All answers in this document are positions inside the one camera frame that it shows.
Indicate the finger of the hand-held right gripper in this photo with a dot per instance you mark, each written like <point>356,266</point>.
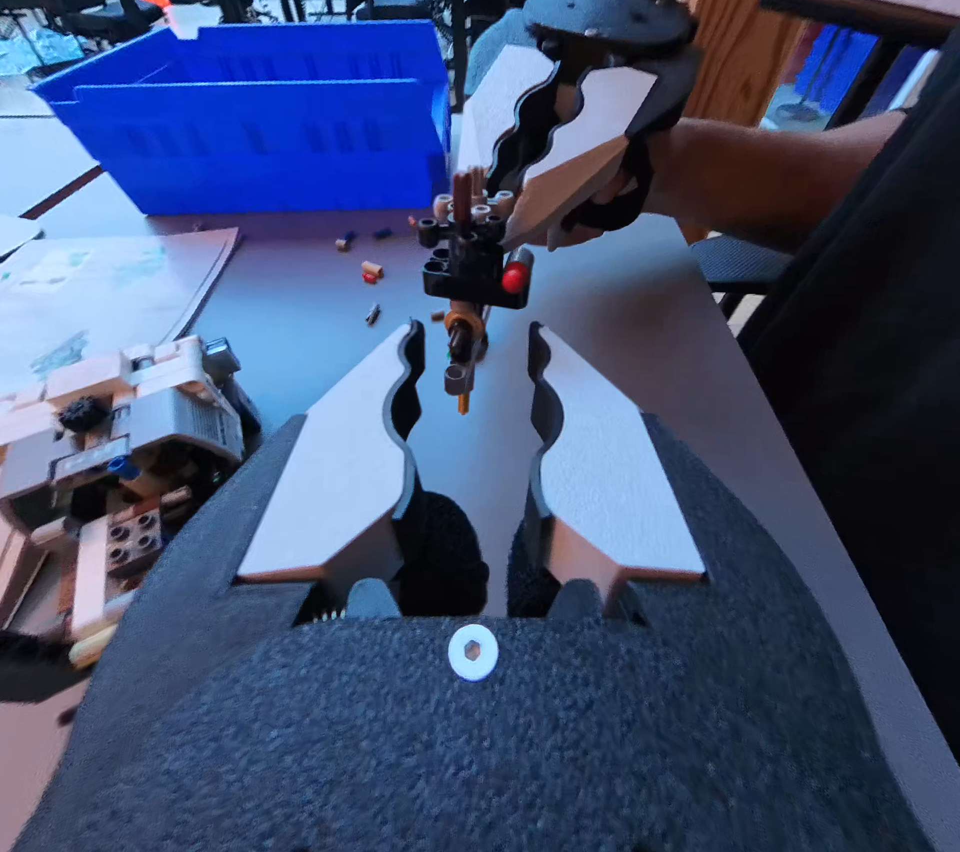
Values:
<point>592,140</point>
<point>495,102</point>

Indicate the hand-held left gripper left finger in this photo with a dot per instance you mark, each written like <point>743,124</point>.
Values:
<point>337,477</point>

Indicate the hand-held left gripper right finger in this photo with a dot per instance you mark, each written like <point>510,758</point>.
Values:
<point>615,492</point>

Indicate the small black lego assembly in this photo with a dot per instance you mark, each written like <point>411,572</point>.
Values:
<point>465,282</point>

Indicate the person's right forearm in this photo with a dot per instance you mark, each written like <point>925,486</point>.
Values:
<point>750,177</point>

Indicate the partly built lego truck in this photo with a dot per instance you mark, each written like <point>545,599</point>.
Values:
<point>180,417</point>

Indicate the scattered loose lego pieces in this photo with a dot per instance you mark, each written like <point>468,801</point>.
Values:
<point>371,269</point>

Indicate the lego instruction booklet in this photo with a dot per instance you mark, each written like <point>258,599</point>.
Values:
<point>112,297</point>

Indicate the person's right hand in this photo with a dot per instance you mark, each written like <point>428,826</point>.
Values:
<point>574,237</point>

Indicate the wooden pillar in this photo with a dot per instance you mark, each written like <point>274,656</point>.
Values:
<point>735,5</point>

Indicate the black office chair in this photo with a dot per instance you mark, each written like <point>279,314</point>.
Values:
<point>742,263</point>

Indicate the blue plastic bin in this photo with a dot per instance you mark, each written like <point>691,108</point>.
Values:
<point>262,155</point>
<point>300,50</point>

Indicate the stack of blue crates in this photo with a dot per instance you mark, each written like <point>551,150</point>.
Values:
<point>836,61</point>

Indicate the person's dark sweater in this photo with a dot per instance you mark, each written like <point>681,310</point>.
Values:
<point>885,380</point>

